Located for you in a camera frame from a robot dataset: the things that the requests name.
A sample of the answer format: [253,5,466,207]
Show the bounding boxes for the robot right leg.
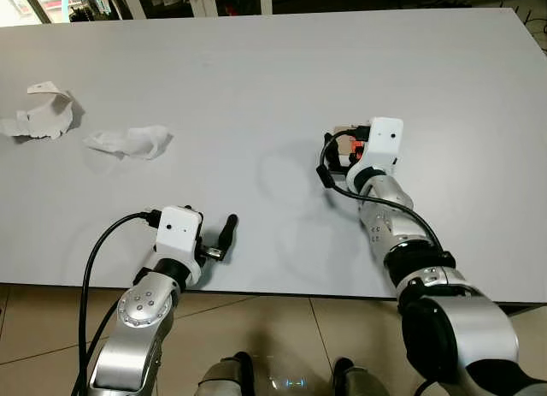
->
[332,357,379,396]

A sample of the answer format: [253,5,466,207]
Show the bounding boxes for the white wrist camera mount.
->
[155,205,204,287]
[362,116,405,176]

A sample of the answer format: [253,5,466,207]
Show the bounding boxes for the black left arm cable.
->
[77,210,165,396]

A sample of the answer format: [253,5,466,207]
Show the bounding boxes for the robot left leg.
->
[195,352,257,396]

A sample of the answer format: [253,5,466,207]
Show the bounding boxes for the torn white paper scrap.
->
[0,81,76,141]

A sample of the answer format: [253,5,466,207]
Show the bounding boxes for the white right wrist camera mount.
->
[362,116,405,176]

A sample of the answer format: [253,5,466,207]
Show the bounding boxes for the crumpled white tissue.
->
[84,125,173,161]

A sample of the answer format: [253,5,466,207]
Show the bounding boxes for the robot leg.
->
[195,352,257,396]
[332,357,379,396]

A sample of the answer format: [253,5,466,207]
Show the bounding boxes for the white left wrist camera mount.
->
[155,205,204,287]

